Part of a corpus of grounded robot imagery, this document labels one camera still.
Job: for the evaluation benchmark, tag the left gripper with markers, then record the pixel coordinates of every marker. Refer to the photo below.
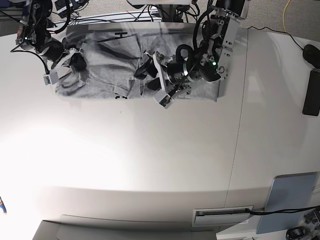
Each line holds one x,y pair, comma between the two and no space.
171,74

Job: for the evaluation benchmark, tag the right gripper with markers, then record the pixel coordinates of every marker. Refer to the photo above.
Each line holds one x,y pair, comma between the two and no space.
56,52

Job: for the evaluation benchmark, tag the grey T-shirt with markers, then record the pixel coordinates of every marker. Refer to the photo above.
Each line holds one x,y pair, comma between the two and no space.
112,61

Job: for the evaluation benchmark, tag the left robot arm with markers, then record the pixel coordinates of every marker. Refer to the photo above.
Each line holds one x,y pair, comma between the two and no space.
209,56

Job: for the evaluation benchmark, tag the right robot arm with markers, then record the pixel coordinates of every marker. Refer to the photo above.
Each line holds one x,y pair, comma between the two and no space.
35,38

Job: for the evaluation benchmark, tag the black device with label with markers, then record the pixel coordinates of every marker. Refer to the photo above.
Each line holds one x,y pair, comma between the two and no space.
60,6

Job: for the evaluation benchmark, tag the black computer mouse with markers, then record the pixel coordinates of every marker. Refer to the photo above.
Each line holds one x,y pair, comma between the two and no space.
311,54

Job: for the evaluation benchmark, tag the black smartphone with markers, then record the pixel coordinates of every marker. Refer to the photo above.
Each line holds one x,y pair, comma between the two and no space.
311,105

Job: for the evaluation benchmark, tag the blue orange tool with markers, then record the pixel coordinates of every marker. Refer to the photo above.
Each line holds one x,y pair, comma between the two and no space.
2,206

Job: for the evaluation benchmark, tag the grey-blue laptop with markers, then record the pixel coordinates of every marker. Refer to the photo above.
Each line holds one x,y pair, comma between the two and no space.
291,191

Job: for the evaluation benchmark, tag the black blue gadget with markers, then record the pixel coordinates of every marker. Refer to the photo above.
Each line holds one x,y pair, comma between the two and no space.
296,233

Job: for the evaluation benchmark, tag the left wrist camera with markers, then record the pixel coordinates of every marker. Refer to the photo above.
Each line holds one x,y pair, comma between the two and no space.
164,99

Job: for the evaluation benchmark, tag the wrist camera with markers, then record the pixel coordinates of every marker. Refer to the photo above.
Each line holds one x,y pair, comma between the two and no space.
164,99
51,78

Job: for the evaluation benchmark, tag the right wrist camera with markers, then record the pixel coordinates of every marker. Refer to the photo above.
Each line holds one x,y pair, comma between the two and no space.
51,78

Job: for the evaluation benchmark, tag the white cable tray box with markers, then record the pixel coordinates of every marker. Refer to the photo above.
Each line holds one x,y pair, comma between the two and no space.
211,217

